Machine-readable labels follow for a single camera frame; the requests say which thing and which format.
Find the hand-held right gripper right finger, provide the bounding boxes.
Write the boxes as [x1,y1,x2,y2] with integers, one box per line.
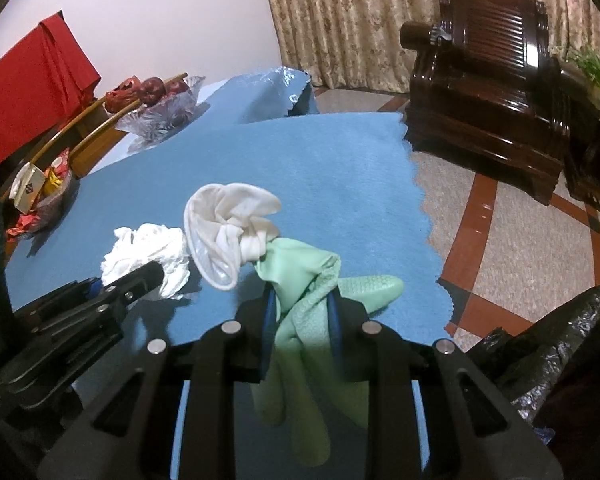
[328,291,564,480]

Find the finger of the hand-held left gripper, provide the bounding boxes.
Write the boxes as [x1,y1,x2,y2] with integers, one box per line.
[0,261,165,413]
[11,280,103,338]

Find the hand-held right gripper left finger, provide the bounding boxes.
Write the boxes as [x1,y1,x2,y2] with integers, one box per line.
[37,286,277,480]

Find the white tissue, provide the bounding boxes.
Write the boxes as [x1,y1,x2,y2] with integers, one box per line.
[101,224,192,302]

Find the green rubber glove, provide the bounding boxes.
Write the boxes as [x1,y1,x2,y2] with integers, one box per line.
[252,237,406,467]

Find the black-lined trash bin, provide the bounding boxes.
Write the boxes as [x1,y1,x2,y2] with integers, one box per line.
[466,280,600,480]

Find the glass snack dish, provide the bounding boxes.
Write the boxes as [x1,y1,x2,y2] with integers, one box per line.
[5,149,82,242]

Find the white cardboard box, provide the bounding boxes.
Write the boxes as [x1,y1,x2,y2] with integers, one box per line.
[8,162,47,212]

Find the blue felt tablecloth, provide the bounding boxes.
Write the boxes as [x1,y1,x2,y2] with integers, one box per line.
[2,112,462,480]

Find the glass fruit bowl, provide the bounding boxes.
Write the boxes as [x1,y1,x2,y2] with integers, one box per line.
[115,76,207,145]

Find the red cloth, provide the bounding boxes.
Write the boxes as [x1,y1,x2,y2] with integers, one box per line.
[0,10,103,182]

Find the dark red apples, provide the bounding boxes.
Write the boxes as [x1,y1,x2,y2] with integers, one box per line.
[139,77,189,109]

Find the shiny blue plastic table cover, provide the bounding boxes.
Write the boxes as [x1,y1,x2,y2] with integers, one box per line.
[127,66,321,156]

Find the dark wooden armchair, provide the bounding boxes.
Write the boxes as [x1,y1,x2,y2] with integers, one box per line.
[398,0,567,207]

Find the beige patterned curtain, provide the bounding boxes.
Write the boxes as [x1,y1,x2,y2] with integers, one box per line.
[259,0,600,97]

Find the dark wooden side table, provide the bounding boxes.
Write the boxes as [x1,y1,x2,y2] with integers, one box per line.
[561,60,600,222]

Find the green potted plant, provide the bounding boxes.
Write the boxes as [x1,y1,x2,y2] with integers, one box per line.
[561,45,600,107]

